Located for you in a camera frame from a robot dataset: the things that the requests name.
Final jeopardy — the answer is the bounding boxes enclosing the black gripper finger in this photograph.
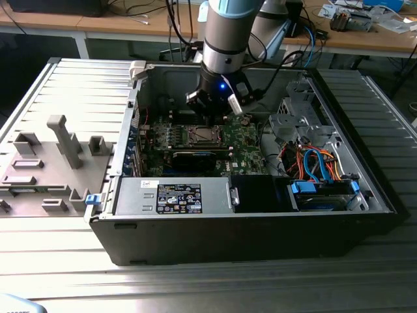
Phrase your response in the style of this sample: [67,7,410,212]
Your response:
[214,97,236,119]
[184,88,218,127]

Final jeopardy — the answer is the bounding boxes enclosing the CPU socket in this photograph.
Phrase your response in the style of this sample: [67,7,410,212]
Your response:
[187,123,227,145]

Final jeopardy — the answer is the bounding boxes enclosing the copper CPU cooler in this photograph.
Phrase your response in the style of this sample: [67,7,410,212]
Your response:
[330,8,352,33]

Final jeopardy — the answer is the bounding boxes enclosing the green motherboard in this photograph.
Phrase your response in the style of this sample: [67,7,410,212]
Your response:
[138,110,271,179]

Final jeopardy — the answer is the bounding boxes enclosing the black graphics card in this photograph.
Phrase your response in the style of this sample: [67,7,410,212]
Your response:
[169,149,218,171]

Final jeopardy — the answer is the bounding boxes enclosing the grey metal drive cage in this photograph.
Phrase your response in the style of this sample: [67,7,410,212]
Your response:
[267,80,339,147]

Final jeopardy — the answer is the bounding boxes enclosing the beige case latch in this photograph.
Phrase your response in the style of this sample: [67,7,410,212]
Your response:
[129,60,148,82]

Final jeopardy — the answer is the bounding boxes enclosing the wooden desk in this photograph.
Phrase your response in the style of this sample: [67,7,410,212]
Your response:
[0,0,417,55]

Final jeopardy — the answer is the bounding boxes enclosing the grey power supply unit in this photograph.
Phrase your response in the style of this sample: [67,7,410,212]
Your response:
[113,177,235,216]

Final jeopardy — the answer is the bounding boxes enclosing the hard disk in blue carrier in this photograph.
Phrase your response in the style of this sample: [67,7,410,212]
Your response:
[288,181,361,212]

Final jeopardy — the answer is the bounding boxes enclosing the black PC case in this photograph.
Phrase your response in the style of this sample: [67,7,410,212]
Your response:
[83,59,405,267]

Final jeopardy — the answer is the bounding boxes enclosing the grey metal drive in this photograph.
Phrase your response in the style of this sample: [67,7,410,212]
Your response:
[349,11,374,33]

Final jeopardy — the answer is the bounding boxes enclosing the grey parts rack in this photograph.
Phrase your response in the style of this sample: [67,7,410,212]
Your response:
[0,113,115,218]

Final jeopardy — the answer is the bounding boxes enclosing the black monitor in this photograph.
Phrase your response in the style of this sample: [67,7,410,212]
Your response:
[6,0,105,18]

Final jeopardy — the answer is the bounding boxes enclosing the blue box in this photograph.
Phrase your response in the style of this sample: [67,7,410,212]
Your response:
[363,0,405,11]

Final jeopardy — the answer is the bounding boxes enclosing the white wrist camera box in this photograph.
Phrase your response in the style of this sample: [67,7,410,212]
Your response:
[227,93,245,115]

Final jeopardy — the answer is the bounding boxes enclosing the black camera cable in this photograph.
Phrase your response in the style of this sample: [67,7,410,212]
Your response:
[259,50,306,98]

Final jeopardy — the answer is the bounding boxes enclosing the red yellow power wires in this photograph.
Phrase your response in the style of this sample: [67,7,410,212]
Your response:
[280,144,306,175]

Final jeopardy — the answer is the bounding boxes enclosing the orange data cable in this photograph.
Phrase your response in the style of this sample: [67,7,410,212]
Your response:
[321,149,343,181]

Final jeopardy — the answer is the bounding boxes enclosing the flat blue data cable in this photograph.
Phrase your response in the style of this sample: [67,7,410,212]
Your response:
[302,146,334,183]

